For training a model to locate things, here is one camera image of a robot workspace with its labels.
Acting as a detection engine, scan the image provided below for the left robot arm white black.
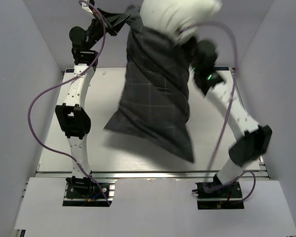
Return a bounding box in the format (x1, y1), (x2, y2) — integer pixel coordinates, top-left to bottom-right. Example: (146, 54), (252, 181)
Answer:
(55, 9), (129, 179)

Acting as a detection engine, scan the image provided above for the dark grey checked pillowcase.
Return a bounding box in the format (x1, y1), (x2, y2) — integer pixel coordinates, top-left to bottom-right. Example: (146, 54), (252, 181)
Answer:
(105, 5), (196, 162)

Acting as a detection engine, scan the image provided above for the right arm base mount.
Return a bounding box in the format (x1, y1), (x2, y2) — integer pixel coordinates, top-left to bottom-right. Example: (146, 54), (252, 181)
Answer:
(191, 182), (244, 210)

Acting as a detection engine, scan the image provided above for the white pillow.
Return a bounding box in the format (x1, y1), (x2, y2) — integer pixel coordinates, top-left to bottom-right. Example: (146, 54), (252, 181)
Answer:
(140, 0), (222, 44)

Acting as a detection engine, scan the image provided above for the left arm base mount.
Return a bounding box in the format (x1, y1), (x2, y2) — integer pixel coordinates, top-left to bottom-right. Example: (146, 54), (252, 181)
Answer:
(63, 176), (112, 207)

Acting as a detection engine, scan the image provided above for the blue label sticker right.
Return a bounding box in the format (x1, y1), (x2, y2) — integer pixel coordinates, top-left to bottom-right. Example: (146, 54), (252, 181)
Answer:
(214, 67), (230, 71)

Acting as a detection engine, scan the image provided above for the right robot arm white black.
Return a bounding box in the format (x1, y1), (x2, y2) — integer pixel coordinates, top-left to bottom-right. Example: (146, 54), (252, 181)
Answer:
(191, 40), (272, 197)

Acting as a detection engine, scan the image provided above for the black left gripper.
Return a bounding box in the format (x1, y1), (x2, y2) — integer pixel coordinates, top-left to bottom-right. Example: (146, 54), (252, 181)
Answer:
(86, 7), (130, 50)

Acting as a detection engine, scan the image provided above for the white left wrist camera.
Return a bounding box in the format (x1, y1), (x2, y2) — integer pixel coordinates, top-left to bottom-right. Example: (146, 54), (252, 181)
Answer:
(79, 0), (95, 13)

